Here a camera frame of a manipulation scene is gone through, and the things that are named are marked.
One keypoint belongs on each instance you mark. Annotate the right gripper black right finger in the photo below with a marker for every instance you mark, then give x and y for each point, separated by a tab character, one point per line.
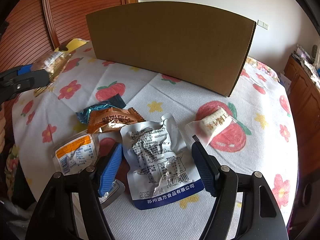
207	169

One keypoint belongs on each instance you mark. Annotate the person's left hand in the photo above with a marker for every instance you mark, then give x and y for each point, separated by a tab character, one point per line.
2	130

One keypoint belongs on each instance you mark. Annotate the silver packet with blue stripe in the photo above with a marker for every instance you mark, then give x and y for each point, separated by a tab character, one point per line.
162	170

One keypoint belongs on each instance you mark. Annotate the yellow Pikachu plush toy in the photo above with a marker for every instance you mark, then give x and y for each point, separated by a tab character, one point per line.
71	44

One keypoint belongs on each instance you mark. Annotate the teal candy wrapper packet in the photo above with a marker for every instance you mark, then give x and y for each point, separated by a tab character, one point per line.
115	101

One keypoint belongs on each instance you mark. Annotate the white wall switch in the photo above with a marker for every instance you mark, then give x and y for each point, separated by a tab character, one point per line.
262	24

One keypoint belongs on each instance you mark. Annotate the brown cardboard box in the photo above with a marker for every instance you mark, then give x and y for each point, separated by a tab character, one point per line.
200	44

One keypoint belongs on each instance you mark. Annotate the white nougat candy packet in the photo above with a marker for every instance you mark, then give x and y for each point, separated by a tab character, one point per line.
206	129

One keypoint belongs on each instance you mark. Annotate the orange chicken leg packet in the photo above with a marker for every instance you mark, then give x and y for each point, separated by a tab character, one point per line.
79	152

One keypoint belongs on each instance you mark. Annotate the wooden wardrobe sliding doors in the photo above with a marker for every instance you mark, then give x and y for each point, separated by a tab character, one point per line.
30	28

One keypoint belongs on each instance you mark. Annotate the floral bed quilt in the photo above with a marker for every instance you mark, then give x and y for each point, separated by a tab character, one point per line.
262	67

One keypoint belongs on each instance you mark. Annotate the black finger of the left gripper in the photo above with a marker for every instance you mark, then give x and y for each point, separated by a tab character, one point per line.
30	80

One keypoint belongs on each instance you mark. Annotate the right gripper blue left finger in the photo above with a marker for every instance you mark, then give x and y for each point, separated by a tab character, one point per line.
110	165

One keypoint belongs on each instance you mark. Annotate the wooden window cabinet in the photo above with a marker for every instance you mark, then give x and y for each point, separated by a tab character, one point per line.
304	103

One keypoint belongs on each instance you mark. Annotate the brown grain bar packet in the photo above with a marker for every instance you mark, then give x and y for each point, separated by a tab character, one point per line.
54	63

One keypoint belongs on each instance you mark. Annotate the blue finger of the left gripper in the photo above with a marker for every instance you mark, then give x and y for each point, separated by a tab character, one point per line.
24	69

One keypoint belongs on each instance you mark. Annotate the strawberry flower print tablecloth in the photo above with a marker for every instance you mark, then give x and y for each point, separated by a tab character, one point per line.
262	139

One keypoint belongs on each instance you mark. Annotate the orange brown snack packet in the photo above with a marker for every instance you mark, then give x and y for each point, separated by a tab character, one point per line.
112	119

